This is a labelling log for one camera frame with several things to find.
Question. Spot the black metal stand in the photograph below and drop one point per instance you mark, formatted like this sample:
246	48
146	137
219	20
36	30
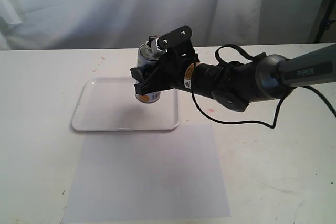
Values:
326	22

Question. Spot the white backdrop curtain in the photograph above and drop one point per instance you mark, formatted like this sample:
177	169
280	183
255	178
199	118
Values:
94	24

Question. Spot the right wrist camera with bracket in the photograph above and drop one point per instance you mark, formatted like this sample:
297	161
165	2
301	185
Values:
177	42

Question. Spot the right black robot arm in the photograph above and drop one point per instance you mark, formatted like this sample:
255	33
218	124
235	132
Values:
233	84

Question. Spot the white rectangular plastic tray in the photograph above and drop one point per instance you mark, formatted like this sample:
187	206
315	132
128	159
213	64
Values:
109	104

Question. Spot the spray paint can with dots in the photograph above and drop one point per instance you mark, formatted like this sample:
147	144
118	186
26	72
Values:
148	54

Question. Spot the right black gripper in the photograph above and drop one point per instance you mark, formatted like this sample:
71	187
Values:
167	72

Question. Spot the white paper sheet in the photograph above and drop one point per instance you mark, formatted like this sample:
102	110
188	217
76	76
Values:
148	175

